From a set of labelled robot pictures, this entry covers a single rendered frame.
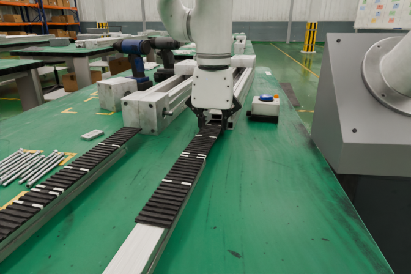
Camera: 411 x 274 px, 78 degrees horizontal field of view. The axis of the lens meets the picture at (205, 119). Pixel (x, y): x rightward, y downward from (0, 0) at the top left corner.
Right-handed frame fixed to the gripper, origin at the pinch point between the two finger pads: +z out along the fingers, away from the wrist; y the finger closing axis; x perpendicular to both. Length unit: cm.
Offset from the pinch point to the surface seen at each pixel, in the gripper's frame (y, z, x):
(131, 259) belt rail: 0.0, 0.1, -42.3
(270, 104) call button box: 14.2, -2.8, 13.1
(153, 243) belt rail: 1.5, 0.1, -39.7
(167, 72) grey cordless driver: -37, -2, 58
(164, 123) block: -14.0, 1.1, 0.6
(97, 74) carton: -216, 41, 243
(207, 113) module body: -2.6, -1.2, 5.1
